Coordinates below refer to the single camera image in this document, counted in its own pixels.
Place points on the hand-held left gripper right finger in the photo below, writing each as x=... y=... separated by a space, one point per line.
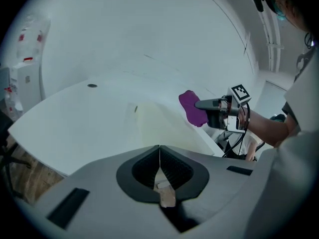
x=219 y=183

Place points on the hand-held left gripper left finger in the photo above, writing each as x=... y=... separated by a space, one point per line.
x=87 y=178

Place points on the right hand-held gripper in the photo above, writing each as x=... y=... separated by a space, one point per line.
x=236 y=108

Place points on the purple cloth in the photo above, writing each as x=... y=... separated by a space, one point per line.
x=193 y=108

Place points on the person's right forearm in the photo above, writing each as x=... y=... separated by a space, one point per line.
x=269 y=128

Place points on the white table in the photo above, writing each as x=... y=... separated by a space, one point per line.
x=74 y=123

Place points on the white window blind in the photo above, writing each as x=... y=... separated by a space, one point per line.
x=275 y=93

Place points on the person's grey t-shirt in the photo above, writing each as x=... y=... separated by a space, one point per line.
x=294 y=183

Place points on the black office chair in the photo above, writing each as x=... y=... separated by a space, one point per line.
x=6 y=131

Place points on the clear bottle red cap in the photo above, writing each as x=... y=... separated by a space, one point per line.
x=11 y=101

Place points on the white cabinet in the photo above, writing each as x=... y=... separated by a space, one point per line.
x=27 y=83

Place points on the clear plastic bag red labels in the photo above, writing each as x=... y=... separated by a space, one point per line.
x=32 y=41

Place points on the white wall conduit pipes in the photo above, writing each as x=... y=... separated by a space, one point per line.
x=271 y=41

